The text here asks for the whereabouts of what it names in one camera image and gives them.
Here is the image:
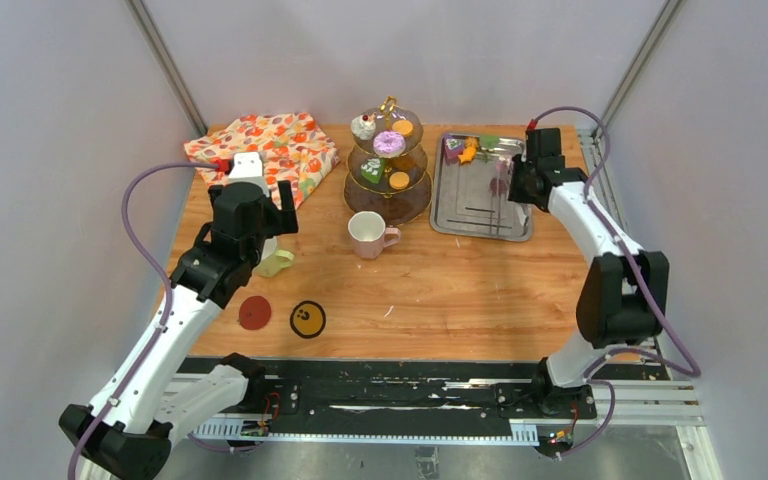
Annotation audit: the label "metal serving tray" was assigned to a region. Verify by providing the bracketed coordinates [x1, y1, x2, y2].
[429, 132, 533, 242]

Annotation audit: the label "long metal tongs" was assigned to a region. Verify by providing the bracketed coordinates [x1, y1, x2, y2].
[490, 156, 529, 230]

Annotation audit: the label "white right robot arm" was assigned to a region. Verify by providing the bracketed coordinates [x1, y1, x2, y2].
[508, 127, 669, 417]

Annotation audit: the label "three-tier glass cake stand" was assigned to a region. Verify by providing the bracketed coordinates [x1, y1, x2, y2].
[344, 96, 433, 226]

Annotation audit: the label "aluminium frame post left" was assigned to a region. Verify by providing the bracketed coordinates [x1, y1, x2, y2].
[124, 0, 208, 135]

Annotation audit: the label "aluminium frame post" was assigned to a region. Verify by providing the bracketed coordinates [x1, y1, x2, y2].
[124, 0, 208, 135]
[601, 0, 685, 127]

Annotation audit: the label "purple frosted donut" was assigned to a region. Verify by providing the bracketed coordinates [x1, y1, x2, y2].
[373, 130, 406, 158]

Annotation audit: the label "magenta square cake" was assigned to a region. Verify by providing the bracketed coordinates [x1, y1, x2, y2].
[443, 137, 465, 165]

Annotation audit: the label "floral orange cloth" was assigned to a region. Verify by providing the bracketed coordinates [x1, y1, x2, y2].
[183, 112, 340, 206]

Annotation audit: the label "white cream cupcake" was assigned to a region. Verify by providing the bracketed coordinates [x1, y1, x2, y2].
[350, 114, 378, 141]

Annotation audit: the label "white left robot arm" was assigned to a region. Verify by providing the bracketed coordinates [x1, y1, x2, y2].
[59, 181, 299, 479]

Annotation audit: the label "aluminium frame post right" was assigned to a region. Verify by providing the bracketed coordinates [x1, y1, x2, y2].
[601, 0, 685, 127]

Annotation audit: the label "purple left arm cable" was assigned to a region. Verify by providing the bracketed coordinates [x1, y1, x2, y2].
[67, 162, 233, 480]

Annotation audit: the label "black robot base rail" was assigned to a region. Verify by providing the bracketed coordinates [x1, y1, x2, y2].
[178, 358, 630, 439]

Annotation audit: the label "white slotted cable duct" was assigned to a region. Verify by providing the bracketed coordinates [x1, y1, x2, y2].
[191, 417, 540, 447]

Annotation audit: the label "orange round biscuit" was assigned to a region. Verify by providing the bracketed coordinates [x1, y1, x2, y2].
[392, 119, 415, 138]
[388, 171, 411, 191]

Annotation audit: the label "white cup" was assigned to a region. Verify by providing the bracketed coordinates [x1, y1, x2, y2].
[254, 238, 295, 278]

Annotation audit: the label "red round coaster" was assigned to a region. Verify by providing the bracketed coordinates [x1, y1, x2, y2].
[237, 296, 272, 331]

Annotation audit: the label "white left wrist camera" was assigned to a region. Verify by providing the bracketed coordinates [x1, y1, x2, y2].
[227, 151, 270, 197]

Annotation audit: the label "pink mug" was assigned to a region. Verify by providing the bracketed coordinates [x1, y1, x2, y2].
[347, 211, 401, 260]

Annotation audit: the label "green square cake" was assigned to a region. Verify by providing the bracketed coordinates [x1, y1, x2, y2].
[360, 158, 384, 185]

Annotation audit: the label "brown bread roll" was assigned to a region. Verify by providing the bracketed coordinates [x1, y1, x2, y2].
[391, 156, 415, 171]

